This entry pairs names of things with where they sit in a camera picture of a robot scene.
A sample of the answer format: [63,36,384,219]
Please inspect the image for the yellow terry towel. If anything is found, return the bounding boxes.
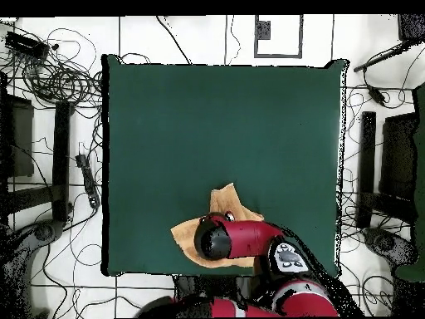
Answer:
[169,182,266,269]

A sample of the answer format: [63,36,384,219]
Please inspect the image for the black flat box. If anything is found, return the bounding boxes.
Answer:
[379,111,418,200]
[0,93,35,178]

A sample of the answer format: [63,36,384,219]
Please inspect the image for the dark green table cloth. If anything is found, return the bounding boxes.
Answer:
[100,53,349,278]

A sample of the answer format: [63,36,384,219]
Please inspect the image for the black power strip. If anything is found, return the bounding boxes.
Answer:
[75,153,101,209]

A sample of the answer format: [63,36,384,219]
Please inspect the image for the black stand bar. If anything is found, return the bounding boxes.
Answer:
[359,110,377,228]
[51,101,75,223]

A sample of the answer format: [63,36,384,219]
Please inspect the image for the dark grey square plate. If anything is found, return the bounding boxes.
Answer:
[254,20,272,41]

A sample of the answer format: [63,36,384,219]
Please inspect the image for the black power adapter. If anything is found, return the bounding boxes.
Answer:
[367,85,387,107]

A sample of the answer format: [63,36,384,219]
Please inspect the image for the dark green hanging cloth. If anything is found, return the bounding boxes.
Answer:
[393,82,425,282]

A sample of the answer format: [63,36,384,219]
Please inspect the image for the black boom pole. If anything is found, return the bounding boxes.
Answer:
[352,41,414,73]

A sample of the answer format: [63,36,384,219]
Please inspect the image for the black network box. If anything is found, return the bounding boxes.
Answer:
[4,30,51,61]

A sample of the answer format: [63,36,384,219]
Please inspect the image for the black speckled box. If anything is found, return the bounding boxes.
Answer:
[397,13,425,43]

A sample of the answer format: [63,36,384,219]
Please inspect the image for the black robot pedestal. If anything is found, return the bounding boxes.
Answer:
[173,274,255,300]

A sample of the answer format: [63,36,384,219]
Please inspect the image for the black floor cable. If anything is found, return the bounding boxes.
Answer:
[155,15,193,65]

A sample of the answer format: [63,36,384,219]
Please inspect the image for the grey floor tape frame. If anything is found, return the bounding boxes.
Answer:
[254,13,304,60]

